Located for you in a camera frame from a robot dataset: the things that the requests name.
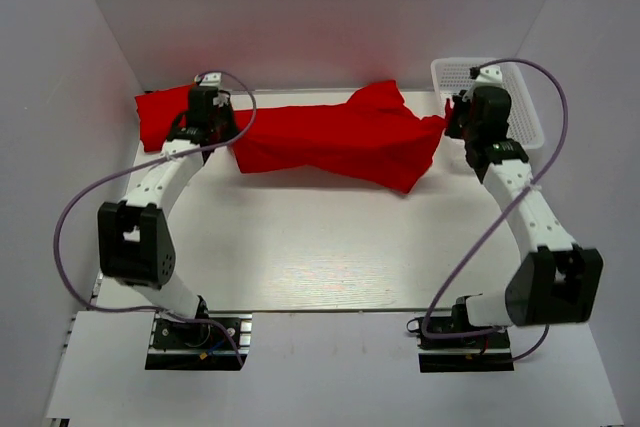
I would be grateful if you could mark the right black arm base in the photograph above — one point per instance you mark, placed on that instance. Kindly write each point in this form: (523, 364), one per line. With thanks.
(485, 353)

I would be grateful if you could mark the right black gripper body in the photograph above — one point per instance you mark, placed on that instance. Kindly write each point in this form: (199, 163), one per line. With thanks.
(459, 124)

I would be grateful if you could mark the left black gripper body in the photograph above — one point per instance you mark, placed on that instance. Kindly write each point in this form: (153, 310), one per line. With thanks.
(224, 123)

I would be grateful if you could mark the white plastic basket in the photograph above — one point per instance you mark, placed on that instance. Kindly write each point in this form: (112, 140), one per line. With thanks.
(451, 75)

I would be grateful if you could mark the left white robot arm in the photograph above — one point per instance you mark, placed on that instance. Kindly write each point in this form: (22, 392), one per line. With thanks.
(135, 244)

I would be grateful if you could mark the folded red t shirt stack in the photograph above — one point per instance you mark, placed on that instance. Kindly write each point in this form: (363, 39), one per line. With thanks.
(156, 111)

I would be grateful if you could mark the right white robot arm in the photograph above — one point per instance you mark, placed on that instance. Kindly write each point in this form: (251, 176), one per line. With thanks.
(557, 280)

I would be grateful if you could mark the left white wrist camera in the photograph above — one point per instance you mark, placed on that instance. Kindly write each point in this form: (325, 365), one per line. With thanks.
(209, 80)

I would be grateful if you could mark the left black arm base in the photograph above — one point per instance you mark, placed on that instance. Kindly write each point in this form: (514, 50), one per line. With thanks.
(176, 346)

